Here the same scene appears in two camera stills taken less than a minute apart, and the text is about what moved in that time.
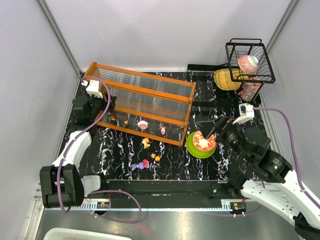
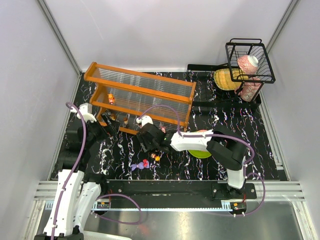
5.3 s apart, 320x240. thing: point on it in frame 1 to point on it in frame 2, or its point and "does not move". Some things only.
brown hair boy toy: x=125 y=120 does not move
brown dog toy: x=113 y=116 does not move
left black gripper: x=100 y=103 to x=105 y=124
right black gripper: x=222 y=126 to x=146 y=136
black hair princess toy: x=157 y=158 does not move
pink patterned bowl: x=248 y=63 does not move
